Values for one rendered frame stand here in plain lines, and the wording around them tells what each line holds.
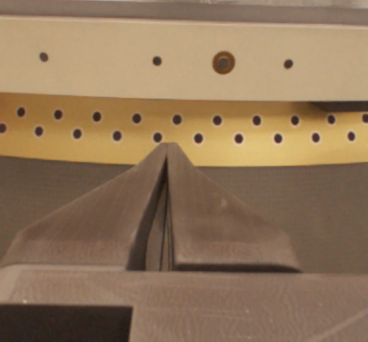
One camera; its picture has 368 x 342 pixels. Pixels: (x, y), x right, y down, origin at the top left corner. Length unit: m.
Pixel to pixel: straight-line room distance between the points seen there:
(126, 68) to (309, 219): 0.19
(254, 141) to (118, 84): 0.12
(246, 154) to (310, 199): 0.07
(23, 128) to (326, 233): 0.26
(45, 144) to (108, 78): 0.09
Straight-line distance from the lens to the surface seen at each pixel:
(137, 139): 0.27
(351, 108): 0.28
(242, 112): 0.27
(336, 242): 0.31
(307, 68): 0.23
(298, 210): 0.29
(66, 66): 0.23
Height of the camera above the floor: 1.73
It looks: 26 degrees down
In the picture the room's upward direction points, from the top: 2 degrees clockwise
